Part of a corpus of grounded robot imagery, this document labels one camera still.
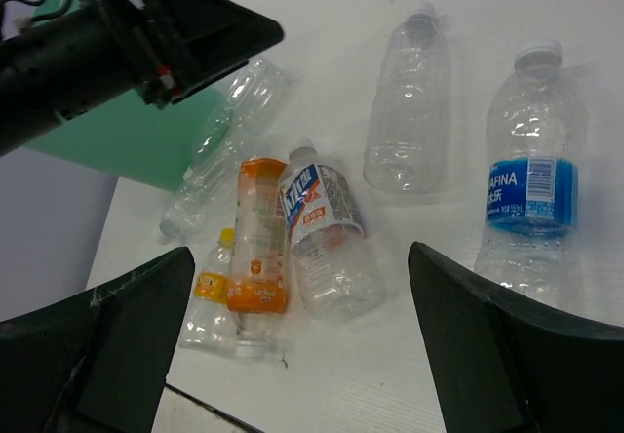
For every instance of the orange label bottle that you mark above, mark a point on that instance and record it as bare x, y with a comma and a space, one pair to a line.
258, 277

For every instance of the clear ribbed bottle upper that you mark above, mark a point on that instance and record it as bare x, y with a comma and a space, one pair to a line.
252, 97

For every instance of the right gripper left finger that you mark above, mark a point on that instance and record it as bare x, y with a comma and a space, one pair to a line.
97, 361

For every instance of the small yellow cap bottle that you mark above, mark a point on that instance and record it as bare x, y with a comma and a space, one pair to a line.
208, 324

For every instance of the clear ribbed bottle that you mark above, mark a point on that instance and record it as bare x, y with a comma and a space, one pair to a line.
194, 212
252, 97

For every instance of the white blue label bottle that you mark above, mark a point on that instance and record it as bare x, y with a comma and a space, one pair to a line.
335, 270

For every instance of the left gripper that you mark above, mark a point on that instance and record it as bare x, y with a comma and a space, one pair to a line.
69, 61

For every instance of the green plastic bin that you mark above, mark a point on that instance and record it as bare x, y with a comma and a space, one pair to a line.
129, 138

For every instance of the clear ribbed bottle lower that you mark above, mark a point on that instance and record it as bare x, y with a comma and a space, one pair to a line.
194, 212

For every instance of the clear unlabeled bottle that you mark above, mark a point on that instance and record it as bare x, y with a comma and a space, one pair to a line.
407, 143

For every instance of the blue label water bottle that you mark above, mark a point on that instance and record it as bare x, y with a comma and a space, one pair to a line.
535, 136

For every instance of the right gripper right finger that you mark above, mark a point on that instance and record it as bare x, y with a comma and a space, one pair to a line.
503, 362

